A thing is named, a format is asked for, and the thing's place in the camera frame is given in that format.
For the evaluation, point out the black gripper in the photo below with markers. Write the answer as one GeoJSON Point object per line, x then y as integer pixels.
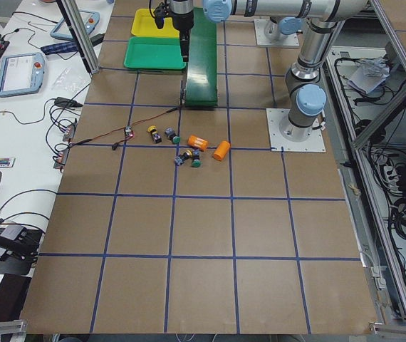
{"type": "Point", "coordinates": [182, 21]}

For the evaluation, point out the green push button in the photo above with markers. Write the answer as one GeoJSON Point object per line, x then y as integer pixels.
{"type": "Point", "coordinates": [172, 136]}
{"type": "Point", "coordinates": [196, 161]}

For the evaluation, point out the yellow push button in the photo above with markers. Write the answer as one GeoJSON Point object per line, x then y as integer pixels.
{"type": "Point", "coordinates": [183, 157]}
{"type": "Point", "coordinates": [156, 137]}

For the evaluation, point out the orange cylinder labelled 4680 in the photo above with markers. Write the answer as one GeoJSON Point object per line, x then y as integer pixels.
{"type": "Point", "coordinates": [197, 142]}

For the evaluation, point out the plain orange cylinder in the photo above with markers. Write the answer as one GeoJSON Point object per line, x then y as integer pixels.
{"type": "Point", "coordinates": [221, 151]}

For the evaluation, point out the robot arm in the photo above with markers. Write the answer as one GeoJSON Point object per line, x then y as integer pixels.
{"type": "Point", "coordinates": [324, 21]}

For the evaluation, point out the yellow tray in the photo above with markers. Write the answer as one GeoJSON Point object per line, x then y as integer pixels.
{"type": "Point", "coordinates": [144, 25]}

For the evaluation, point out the green conveyor belt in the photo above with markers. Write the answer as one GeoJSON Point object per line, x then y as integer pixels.
{"type": "Point", "coordinates": [201, 82]}

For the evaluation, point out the green tray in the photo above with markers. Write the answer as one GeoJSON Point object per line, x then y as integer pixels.
{"type": "Point", "coordinates": [151, 53]}

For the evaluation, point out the black power adapter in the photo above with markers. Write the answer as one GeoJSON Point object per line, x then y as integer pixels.
{"type": "Point", "coordinates": [97, 39]}

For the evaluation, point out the small green circuit board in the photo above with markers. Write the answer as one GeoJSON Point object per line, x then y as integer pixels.
{"type": "Point", "coordinates": [128, 132]}

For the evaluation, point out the blue checked pouch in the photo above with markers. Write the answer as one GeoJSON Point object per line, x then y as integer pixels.
{"type": "Point", "coordinates": [57, 48]}

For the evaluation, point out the near teach pendant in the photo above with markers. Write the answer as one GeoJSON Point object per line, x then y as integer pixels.
{"type": "Point", "coordinates": [21, 74]}

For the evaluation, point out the aluminium frame post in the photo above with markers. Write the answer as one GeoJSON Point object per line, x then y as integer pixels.
{"type": "Point", "coordinates": [72, 17]}

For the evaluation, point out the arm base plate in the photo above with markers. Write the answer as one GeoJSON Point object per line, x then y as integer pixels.
{"type": "Point", "coordinates": [280, 33]}
{"type": "Point", "coordinates": [285, 137]}

